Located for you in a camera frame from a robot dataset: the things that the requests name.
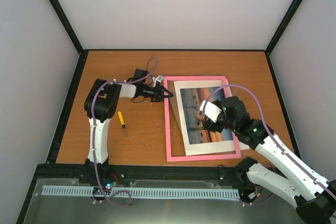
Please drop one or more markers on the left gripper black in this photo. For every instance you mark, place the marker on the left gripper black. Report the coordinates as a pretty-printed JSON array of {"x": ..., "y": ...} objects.
[{"x": 158, "y": 93}]

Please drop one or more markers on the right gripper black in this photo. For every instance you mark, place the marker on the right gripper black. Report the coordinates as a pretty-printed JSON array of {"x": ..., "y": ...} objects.
[{"x": 211, "y": 126}]

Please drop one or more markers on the sunset lake photo print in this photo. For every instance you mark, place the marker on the sunset lake photo print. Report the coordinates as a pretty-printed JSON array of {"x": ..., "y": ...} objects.
[{"x": 194, "y": 133}]

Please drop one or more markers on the white mat board passepartout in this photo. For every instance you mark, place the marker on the white mat board passepartout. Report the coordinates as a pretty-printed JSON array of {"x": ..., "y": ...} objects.
[{"x": 194, "y": 145}]

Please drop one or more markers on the yellow handled screwdriver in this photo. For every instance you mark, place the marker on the yellow handled screwdriver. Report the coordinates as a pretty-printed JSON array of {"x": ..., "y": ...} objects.
[{"x": 122, "y": 122}]

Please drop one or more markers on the pink wooden picture frame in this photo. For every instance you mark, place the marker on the pink wooden picture frame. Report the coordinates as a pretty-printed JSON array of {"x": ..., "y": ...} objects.
[{"x": 169, "y": 156}]

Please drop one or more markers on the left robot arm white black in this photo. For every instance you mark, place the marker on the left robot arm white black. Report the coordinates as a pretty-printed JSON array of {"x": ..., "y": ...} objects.
[{"x": 101, "y": 105}]

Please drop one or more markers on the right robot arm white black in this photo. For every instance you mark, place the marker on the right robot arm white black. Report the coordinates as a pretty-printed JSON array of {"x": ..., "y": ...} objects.
[{"x": 311, "y": 194}]

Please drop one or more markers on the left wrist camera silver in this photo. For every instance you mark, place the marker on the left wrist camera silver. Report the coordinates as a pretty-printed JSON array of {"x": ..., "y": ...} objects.
[{"x": 158, "y": 79}]

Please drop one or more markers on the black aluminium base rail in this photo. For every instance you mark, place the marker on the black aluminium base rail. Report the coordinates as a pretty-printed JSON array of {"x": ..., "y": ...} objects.
[{"x": 124, "y": 175}]

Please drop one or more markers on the light blue slotted cable duct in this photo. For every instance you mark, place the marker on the light blue slotted cable duct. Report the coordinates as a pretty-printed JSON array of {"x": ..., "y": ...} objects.
[{"x": 143, "y": 193}]

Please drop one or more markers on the left black corner post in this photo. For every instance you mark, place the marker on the left black corner post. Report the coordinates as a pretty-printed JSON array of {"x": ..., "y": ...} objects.
[{"x": 67, "y": 25}]

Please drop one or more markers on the black corner post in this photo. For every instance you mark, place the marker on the black corner post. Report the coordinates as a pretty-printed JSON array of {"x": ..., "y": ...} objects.
[
  {"x": 293, "y": 7},
  {"x": 67, "y": 25}
]

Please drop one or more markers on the right black corner post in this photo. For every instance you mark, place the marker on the right black corner post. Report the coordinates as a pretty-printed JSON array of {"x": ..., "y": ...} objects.
[{"x": 293, "y": 7}]

